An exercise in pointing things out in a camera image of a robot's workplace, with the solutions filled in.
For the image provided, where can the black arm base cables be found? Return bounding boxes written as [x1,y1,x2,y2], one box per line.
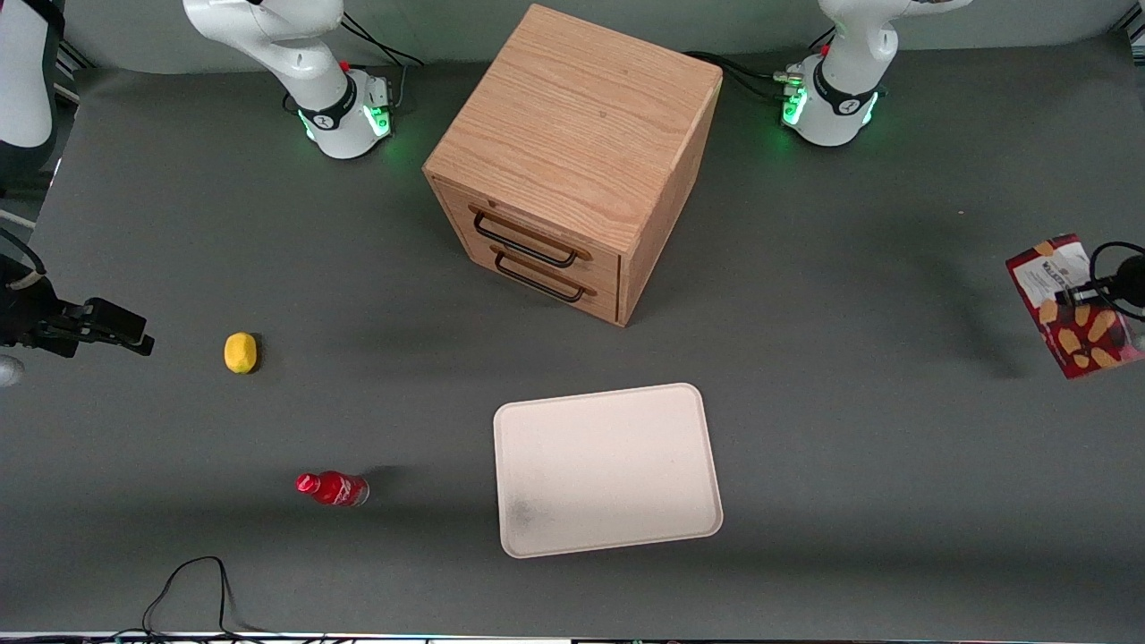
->
[338,11,427,110]
[683,30,837,101]

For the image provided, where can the lower wooden drawer front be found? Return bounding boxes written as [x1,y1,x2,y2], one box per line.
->
[454,240,621,324]

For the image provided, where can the cream rectangular plastic tray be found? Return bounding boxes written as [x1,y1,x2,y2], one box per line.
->
[493,383,724,560]

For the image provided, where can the upper wooden drawer front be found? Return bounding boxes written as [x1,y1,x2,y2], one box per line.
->
[435,181,623,292]

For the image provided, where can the black cable on table edge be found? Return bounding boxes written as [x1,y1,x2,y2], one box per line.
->
[141,555,274,641]

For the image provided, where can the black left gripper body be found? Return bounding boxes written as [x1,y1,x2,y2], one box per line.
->
[1115,254,1145,310]

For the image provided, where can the aluminium frame profile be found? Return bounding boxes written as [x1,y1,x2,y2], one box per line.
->
[52,36,96,106]

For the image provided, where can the black wire drawer handle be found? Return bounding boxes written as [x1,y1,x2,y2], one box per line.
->
[471,209,581,269]
[493,250,588,303]

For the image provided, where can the light oak wooden drawer cabinet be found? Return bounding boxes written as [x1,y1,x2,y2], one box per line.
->
[422,4,724,327]

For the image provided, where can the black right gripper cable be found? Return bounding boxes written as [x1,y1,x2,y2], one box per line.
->
[0,227,47,276]

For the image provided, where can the red cookie box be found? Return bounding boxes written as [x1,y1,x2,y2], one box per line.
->
[1005,233,1145,381]

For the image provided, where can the small red soda bottle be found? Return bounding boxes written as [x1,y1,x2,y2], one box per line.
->
[295,470,370,508]

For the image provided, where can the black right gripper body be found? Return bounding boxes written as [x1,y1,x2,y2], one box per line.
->
[0,258,88,359]

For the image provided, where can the black left arm base cables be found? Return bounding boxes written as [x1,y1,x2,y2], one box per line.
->
[683,30,837,101]

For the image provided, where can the wooden drawer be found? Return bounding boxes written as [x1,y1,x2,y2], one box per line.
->
[435,181,623,292]
[454,240,621,324]

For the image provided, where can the black right arm base cables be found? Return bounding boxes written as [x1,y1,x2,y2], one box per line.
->
[338,11,427,110]

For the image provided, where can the yellow lemon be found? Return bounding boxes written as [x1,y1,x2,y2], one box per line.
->
[224,332,259,375]

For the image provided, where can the black left gripper cable loop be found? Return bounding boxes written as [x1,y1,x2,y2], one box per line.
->
[1086,241,1145,324]

